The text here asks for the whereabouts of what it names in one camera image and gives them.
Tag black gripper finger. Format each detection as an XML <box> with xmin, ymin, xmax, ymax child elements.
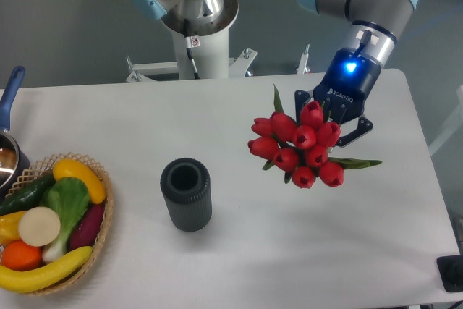
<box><xmin>294</xmin><ymin>90</ymin><xmax>313</xmax><ymax>123</ymax></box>
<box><xmin>336</xmin><ymin>114</ymin><xmax>373</xmax><ymax>148</ymax></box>

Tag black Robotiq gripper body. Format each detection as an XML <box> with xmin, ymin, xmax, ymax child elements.
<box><xmin>313</xmin><ymin>49</ymin><xmax>381</xmax><ymax>123</ymax></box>

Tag red tulip bouquet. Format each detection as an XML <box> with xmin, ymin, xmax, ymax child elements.
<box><xmin>247</xmin><ymin>88</ymin><xmax>382</xmax><ymax>189</ymax></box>

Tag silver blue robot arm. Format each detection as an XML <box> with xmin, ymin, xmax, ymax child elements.
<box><xmin>294</xmin><ymin>0</ymin><xmax>419</xmax><ymax>147</ymax></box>

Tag dark grey ribbed vase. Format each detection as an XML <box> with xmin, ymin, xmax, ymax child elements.
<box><xmin>160</xmin><ymin>158</ymin><xmax>213</xmax><ymax>232</ymax></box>

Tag black device at table edge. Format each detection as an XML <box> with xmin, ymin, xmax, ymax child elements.
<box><xmin>436</xmin><ymin>255</ymin><xmax>463</xmax><ymax>293</ymax></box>

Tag green bok choy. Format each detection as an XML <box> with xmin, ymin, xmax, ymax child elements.
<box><xmin>40</xmin><ymin>177</ymin><xmax>90</xmax><ymax>263</ymax></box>

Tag purple sweet potato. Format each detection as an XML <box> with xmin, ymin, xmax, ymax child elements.
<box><xmin>69</xmin><ymin>204</ymin><xmax>104</xmax><ymax>250</ymax></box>

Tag woven wicker basket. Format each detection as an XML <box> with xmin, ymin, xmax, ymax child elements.
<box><xmin>6</xmin><ymin>153</ymin><xmax>114</xmax><ymax>295</ymax></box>

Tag dark green cucumber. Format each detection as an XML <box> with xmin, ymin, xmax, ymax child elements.
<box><xmin>1</xmin><ymin>173</ymin><xmax>56</xmax><ymax>216</ymax></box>

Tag white round radish slice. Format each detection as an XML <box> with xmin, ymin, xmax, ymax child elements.
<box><xmin>18</xmin><ymin>206</ymin><xmax>61</xmax><ymax>247</ymax></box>

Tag yellow bell pepper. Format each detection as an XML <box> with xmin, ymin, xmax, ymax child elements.
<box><xmin>0</xmin><ymin>211</ymin><xmax>25</xmax><ymax>246</ymax></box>

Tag orange fruit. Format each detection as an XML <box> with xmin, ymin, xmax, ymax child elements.
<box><xmin>1</xmin><ymin>240</ymin><xmax>42</xmax><ymax>271</ymax></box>

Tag yellow banana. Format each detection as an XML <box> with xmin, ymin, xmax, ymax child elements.
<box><xmin>1</xmin><ymin>246</ymin><xmax>93</xmax><ymax>294</ymax></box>

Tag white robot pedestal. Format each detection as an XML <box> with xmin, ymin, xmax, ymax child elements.
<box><xmin>126</xmin><ymin>29</ymin><xmax>258</xmax><ymax>83</ymax></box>

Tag blue handled saucepan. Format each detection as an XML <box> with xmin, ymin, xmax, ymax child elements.
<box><xmin>1</xmin><ymin>66</ymin><xmax>30</xmax><ymax>200</ymax></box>

